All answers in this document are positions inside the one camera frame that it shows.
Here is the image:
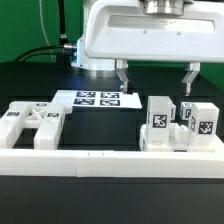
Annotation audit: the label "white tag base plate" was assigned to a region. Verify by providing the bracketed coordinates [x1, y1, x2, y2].
[52, 90, 142, 109]

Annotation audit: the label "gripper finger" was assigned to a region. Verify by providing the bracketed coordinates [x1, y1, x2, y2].
[115, 59, 133, 94]
[181, 62, 201, 96]

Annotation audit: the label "white chair seat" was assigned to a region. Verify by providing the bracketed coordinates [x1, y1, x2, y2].
[139, 123, 224, 153]

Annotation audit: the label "black cables with connector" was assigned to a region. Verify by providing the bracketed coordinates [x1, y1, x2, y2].
[13, 0, 78, 63]

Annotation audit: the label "white U-shaped obstacle fence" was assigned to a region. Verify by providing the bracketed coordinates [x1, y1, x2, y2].
[0, 116, 224, 179]

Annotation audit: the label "white tagged cube right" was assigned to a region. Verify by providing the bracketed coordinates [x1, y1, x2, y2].
[180, 102, 192, 120]

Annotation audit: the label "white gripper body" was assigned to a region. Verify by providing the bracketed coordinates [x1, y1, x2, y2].
[85, 0, 224, 63]

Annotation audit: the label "white chair back frame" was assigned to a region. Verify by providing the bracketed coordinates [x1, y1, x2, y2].
[0, 101, 72, 150]

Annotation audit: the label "white tagged cube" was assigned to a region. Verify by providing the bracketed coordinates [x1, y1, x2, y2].
[180, 102, 192, 120]
[171, 104, 176, 121]

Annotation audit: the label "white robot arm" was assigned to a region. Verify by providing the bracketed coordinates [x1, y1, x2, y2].
[73, 0, 224, 96]

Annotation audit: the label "white tagged cube left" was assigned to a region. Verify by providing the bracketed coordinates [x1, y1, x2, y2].
[171, 104, 176, 121]

